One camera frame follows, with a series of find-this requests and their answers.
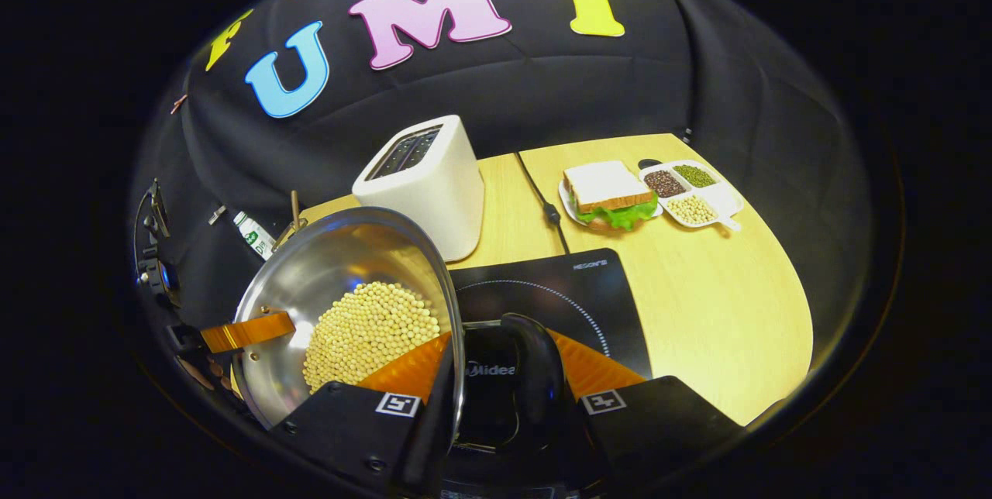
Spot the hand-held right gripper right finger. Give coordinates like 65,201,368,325
542,327,751,484

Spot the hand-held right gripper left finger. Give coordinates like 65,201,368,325
270,331,466,496

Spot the stainless steel pot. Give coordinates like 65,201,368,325
231,206,568,453

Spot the black induction cooktop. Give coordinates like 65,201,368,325
443,248,654,453

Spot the pile of yellow soybeans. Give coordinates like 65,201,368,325
302,280,443,395

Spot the white drink bottle green label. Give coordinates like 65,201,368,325
232,211,276,261

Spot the white divided grain dish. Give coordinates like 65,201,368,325
640,160,745,233

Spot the white toaster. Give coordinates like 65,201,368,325
352,115,486,263

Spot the lettuce sandwich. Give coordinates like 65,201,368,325
563,160,660,231

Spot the black backdrop cloth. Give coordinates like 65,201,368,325
128,0,877,376

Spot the wire mesh utensil basket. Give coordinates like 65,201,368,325
271,219,311,248

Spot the black power cable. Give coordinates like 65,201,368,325
515,152,572,255

